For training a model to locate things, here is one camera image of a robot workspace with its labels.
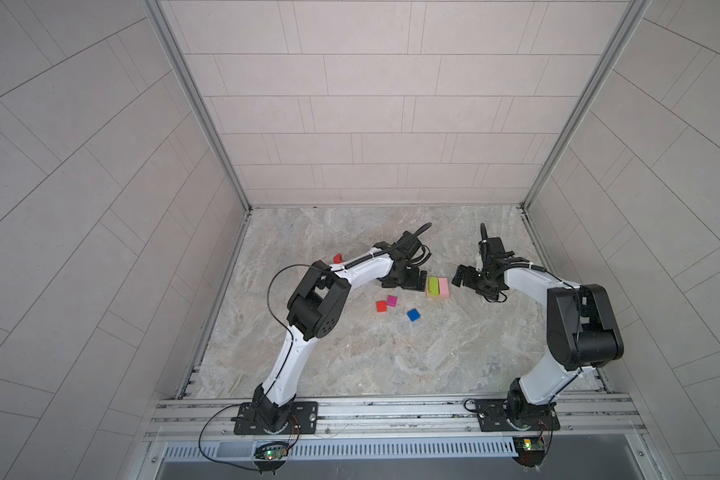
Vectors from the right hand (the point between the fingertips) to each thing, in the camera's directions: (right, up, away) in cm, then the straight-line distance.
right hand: (463, 282), depth 95 cm
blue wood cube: (-17, -8, -6) cm, 20 cm away
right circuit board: (+7, -33, -27) cm, 43 cm away
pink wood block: (-7, -1, -4) cm, 8 cm away
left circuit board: (-51, -31, -31) cm, 67 cm away
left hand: (-14, 0, -1) cm, 14 cm away
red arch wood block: (-41, +7, +4) cm, 42 cm away
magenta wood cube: (-23, -5, -4) cm, 24 cm away
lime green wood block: (-10, -1, -3) cm, 11 cm away
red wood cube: (-26, -7, -4) cm, 28 cm away
